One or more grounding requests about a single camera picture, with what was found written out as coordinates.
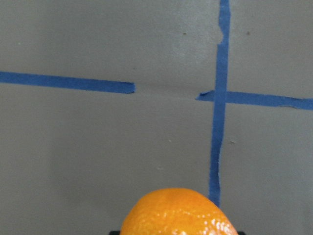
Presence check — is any orange fruit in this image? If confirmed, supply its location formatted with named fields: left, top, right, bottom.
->
left=120, top=188, right=237, bottom=235

